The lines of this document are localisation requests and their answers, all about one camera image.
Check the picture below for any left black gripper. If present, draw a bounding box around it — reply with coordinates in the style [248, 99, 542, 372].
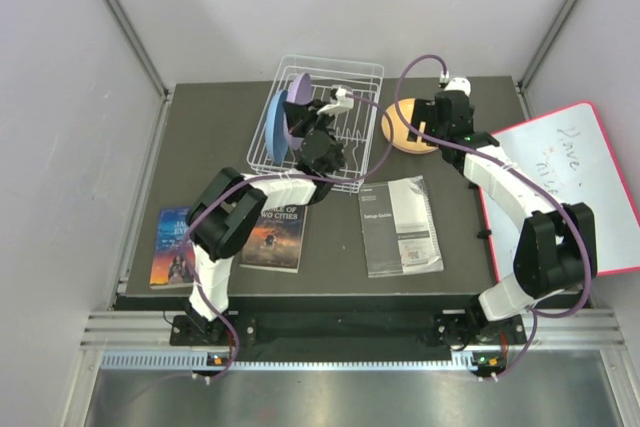
[282, 99, 336, 139]

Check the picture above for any white wire dish rack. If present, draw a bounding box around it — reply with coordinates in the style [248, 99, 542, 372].
[246, 54, 384, 194]

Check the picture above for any orange plate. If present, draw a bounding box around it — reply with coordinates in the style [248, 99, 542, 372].
[381, 104, 439, 155]

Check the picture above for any purple plate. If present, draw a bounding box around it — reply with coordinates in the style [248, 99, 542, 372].
[285, 73, 313, 150]

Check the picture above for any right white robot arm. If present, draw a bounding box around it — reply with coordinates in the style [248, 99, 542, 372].
[406, 85, 598, 343]

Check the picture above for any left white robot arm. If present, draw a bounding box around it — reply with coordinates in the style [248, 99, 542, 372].
[186, 87, 354, 344]

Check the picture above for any blue plate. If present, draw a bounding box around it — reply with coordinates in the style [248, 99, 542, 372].
[265, 90, 288, 164]

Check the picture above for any Tale of Two Cities book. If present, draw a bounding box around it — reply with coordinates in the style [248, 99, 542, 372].
[239, 205, 307, 274]

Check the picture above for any grey setup guide booklet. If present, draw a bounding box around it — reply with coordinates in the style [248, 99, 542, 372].
[358, 176, 444, 278]

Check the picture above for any pink framed whiteboard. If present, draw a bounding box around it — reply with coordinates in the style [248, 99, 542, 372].
[493, 102, 639, 276]

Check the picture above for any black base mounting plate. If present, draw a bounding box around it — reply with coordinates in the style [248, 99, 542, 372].
[170, 310, 525, 349]

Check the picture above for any blue fantasy cover book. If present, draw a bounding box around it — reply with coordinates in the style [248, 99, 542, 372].
[149, 206, 195, 290]

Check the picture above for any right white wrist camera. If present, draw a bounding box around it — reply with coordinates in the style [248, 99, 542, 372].
[438, 69, 471, 97]

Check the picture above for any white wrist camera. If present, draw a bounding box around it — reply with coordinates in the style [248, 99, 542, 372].
[438, 69, 471, 97]
[318, 85, 355, 116]

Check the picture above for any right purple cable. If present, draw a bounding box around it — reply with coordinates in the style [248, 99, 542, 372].
[394, 53, 595, 381]

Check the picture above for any purple cable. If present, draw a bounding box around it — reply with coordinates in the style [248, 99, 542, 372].
[394, 53, 595, 381]
[182, 91, 395, 381]

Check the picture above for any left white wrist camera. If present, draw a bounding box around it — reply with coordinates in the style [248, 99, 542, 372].
[318, 85, 355, 116]

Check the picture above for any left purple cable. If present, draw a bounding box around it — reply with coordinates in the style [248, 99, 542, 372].
[182, 91, 395, 381]

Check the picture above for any aluminium frame rail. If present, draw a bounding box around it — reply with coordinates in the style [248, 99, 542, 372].
[81, 309, 625, 350]

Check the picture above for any grey slotted cable duct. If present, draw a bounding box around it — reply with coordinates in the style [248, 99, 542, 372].
[100, 351, 499, 372]

